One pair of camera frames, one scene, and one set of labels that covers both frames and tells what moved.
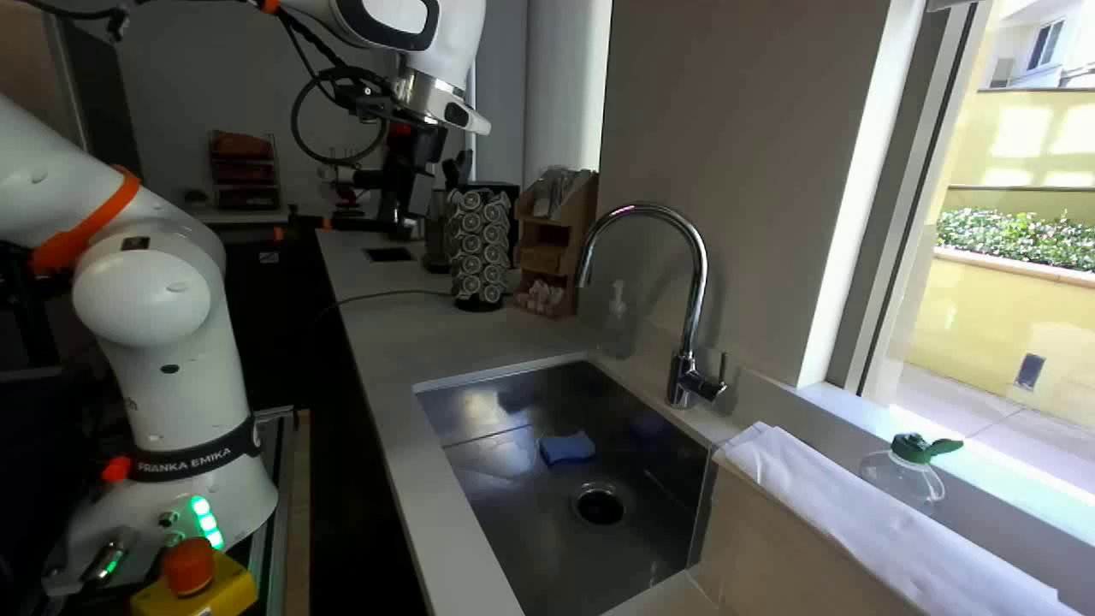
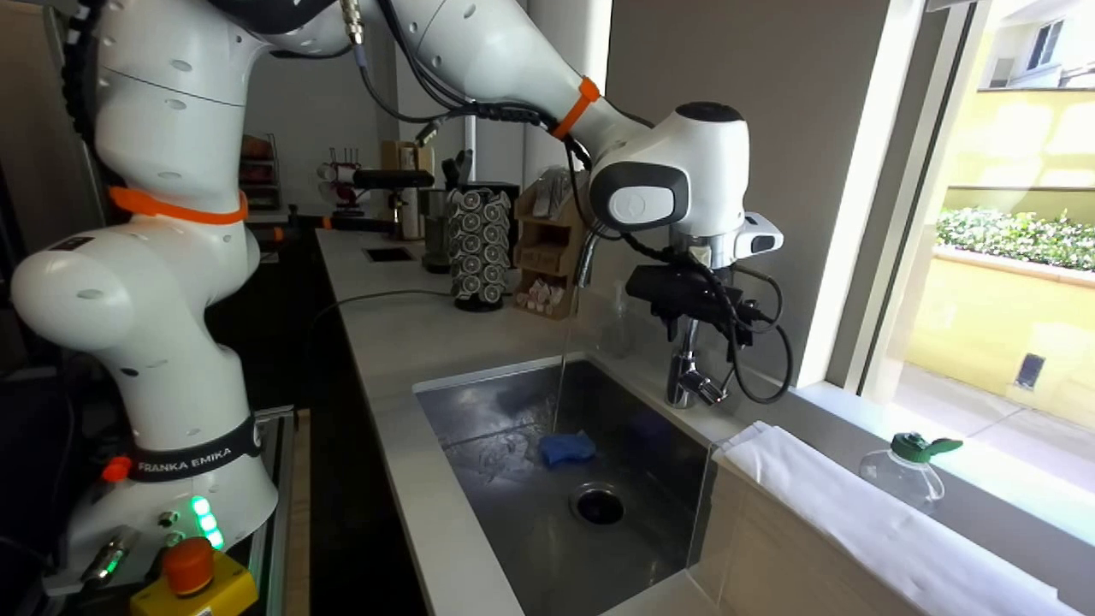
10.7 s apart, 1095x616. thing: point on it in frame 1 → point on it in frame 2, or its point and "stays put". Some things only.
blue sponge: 564,451 stays put
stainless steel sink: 568,539 stays put
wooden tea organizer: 551,219 stays put
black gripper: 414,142 → 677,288
